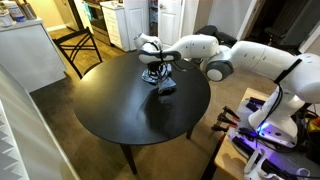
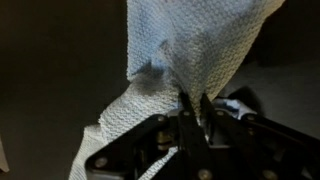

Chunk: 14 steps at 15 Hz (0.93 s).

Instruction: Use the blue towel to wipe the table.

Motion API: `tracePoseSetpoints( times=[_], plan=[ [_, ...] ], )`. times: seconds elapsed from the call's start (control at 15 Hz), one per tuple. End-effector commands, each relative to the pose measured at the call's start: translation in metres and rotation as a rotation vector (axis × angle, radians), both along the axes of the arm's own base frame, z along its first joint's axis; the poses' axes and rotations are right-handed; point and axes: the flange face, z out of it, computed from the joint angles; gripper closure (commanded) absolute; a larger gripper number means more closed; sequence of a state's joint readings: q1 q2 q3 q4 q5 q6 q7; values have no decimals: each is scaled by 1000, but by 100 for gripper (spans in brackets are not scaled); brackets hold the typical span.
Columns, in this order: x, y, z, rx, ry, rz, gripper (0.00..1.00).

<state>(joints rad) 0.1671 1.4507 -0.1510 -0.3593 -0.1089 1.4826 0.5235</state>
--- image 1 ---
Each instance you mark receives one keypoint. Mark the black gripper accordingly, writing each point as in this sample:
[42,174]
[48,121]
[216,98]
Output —
[158,70]

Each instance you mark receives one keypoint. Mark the white panel door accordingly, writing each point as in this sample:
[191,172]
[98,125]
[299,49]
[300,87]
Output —
[169,26]

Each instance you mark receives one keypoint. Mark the grey metal mounting plate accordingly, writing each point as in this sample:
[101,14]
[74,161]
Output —
[293,156]

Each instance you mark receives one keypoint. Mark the round black table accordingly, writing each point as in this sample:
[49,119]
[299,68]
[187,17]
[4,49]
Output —
[116,110]

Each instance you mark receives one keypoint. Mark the clear white jar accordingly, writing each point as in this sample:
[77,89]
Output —
[5,18]

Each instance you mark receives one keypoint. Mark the dark armchair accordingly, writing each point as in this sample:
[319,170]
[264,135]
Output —
[293,23]

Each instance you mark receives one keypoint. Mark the white drawer cabinet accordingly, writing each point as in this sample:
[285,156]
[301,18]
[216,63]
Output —
[115,30]

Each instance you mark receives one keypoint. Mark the black metal chair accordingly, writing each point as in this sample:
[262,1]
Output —
[71,36]

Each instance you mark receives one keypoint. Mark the black bag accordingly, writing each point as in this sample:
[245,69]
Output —
[208,30]

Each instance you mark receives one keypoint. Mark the white vertical window blinds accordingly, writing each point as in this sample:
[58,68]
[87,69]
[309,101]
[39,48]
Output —
[8,156]

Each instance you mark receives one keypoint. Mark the steel kitchen stove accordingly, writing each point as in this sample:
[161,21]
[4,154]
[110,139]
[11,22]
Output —
[98,23]

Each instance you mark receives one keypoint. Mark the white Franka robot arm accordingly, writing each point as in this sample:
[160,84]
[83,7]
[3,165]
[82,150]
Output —
[260,56]

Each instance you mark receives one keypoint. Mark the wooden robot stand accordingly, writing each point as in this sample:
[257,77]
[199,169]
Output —
[230,160]

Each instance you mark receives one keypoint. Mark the black bracket block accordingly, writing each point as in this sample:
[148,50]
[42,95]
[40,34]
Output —
[255,105]

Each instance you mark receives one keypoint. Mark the blue towel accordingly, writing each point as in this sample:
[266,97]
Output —
[166,86]

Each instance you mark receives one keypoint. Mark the yellow red emergency stop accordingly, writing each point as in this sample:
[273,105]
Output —
[314,125]

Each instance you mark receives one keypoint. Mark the white kitchen counter cabinet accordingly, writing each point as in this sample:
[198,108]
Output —
[30,56]

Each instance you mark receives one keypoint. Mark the white container blue label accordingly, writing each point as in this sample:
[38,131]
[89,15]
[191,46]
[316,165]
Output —
[15,11]

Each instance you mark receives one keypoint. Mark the black aluminium rail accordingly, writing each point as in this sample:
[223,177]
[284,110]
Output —
[243,145]
[273,168]

